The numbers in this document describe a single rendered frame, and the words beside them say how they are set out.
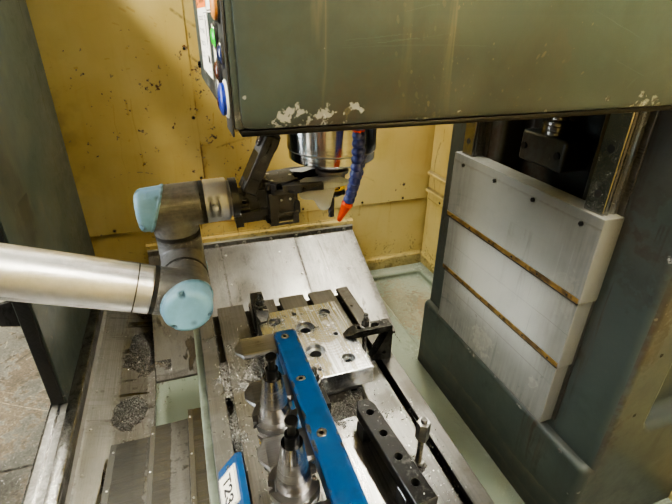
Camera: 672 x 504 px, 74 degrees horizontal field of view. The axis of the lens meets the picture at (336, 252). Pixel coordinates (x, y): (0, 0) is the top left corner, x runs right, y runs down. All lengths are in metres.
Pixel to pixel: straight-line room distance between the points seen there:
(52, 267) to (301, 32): 0.45
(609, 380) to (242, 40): 0.89
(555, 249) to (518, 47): 0.53
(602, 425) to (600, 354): 0.15
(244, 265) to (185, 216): 1.13
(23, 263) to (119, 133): 1.16
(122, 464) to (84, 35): 1.30
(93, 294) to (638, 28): 0.76
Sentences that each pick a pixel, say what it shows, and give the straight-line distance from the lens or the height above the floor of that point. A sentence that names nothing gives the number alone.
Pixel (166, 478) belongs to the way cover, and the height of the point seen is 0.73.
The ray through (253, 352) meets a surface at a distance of 0.79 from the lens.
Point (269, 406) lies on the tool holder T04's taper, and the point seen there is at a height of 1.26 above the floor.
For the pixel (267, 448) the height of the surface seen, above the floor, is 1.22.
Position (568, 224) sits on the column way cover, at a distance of 0.96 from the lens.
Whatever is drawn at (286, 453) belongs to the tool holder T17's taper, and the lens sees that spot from 0.55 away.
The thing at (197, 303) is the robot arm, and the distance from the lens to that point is 0.68.
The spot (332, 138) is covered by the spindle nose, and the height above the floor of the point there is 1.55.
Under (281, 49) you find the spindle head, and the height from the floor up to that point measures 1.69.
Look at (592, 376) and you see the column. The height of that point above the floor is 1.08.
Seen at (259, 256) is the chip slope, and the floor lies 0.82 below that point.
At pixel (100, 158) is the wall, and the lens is 1.84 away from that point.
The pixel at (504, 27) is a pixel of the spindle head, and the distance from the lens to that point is 0.54.
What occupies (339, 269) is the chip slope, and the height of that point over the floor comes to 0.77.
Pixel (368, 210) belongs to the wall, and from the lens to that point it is 2.08.
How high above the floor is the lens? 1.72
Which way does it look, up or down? 28 degrees down
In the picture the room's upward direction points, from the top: 1 degrees clockwise
